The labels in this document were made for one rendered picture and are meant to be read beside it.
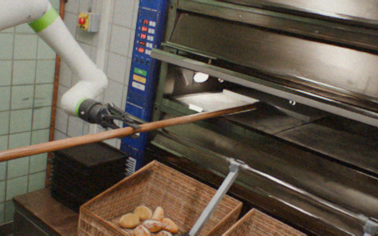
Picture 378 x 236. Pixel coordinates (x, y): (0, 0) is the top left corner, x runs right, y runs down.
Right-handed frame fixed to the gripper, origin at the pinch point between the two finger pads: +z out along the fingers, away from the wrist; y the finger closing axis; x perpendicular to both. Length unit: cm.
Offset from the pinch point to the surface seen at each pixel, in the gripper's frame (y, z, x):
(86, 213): 48, -24, -4
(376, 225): 2, 86, -16
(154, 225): 56, -8, -32
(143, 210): 55, -20, -37
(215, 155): 2.8, 27.8, -16.5
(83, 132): 41, -92, -54
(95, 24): -25, -88, -52
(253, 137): 4, 22, -54
